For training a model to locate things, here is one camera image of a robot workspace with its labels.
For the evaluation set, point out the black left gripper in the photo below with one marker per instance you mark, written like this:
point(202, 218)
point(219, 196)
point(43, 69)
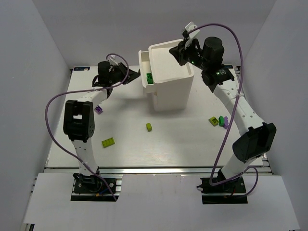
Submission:
point(123, 73)

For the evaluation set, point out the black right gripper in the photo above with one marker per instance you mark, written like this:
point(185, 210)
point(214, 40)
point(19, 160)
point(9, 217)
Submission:
point(182, 54)

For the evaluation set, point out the green lego plate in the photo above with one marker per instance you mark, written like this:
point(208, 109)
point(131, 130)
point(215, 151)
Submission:
point(149, 78)

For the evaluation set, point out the green lego brick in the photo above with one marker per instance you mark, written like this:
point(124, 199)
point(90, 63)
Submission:
point(221, 121)

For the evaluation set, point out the purple round lego piece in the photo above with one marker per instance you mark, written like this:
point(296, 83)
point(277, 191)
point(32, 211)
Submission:
point(226, 122)

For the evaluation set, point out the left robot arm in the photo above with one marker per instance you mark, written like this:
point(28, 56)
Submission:
point(79, 123)

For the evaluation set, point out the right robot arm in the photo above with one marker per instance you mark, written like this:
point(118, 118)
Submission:
point(256, 136)

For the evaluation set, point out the purple flat lego brick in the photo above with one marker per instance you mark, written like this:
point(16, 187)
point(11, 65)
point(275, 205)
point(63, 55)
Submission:
point(98, 109)

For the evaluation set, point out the lime small lego brick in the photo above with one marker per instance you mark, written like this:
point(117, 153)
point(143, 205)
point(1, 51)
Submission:
point(149, 127)

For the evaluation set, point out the blue corner sticker right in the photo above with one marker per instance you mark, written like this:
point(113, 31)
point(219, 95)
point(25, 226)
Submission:
point(228, 66)

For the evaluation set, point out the blue corner sticker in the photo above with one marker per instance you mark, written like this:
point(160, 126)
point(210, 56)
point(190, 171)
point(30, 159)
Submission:
point(228, 66)
point(83, 68)

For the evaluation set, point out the blue corner sticker left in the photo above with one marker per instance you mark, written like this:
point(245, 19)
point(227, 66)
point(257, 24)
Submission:
point(83, 68)

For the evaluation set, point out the lime long lego brick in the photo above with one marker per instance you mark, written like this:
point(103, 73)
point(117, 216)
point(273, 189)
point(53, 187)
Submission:
point(108, 142)

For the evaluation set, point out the lime sloped lego brick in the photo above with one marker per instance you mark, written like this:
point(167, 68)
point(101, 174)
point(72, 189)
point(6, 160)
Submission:
point(214, 121)

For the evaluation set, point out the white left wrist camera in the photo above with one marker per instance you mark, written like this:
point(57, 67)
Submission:
point(111, 59)

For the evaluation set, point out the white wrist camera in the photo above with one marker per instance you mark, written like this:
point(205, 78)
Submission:
point(111, 59)
point(190, 31)

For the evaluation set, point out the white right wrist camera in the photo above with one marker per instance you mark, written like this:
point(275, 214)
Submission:
point(190, 31)

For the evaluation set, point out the aluminium table front rail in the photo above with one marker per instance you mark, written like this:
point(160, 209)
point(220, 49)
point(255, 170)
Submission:
point(119, 171)

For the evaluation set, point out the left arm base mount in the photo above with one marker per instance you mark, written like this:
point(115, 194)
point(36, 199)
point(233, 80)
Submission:
point(93, 189)

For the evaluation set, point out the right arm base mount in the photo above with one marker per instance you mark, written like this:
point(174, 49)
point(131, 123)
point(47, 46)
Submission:
point(232, 192)

